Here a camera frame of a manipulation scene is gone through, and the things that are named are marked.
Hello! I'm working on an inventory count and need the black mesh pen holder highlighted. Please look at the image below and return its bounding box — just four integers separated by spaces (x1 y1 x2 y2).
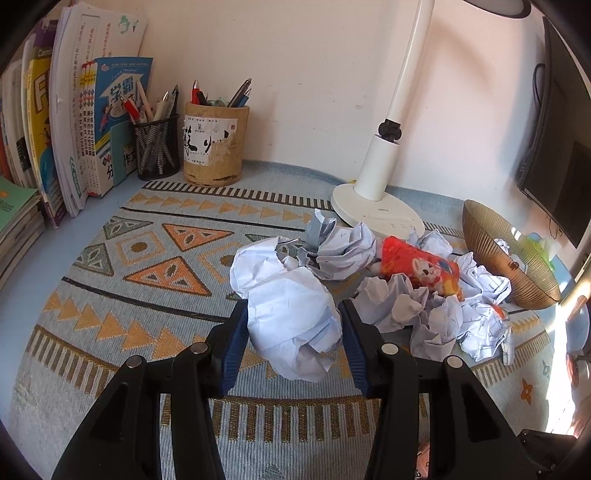
133 114 182 182

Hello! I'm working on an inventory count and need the cardboard pen holder with pens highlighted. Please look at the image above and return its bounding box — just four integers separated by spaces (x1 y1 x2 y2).
183 102 250 186

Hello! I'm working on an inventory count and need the bunch of pens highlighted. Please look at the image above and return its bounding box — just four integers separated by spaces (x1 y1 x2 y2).
119 84 181 124
191 78 254 109

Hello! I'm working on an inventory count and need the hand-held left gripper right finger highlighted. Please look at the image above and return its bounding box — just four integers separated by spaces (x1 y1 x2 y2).
338 299 539 480

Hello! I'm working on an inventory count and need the pile of papers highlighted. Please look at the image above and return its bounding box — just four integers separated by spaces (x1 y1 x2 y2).
318 222 515 365

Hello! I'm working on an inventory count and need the black monitor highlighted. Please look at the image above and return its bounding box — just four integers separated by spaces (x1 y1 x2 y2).
517 16 591 250

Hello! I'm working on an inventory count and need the green tissue box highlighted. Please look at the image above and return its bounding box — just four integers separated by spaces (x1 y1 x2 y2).
526 232 561 259

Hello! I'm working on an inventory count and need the red printed pouch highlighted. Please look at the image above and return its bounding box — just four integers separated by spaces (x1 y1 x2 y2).
378 235 462 301

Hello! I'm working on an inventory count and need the grey paper ball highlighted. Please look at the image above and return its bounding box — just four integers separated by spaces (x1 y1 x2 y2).
298 209 340 268

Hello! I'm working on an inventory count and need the white desk lamp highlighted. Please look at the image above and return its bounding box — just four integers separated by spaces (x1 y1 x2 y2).
330 0 532 238

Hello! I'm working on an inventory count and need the large white paper ball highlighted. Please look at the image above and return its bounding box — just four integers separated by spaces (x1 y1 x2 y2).
229 236 343 383

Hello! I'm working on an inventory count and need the stack of flat books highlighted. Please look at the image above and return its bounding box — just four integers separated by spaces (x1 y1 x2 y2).
0 175 47 289

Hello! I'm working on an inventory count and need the black monitor cable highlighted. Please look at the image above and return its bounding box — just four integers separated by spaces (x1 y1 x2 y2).
532 62 549 121

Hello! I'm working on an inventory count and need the row of upright books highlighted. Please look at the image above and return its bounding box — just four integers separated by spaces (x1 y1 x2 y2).
0 0 155 229

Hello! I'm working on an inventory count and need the gold ribbed bowl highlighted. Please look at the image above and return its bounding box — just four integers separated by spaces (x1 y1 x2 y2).
462 199 561 309

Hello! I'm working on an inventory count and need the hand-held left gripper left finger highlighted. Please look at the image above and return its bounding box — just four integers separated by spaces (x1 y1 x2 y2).
51 302 250 480

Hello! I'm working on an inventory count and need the patterned woven mat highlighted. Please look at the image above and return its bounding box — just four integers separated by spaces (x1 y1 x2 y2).
9 180 578 480

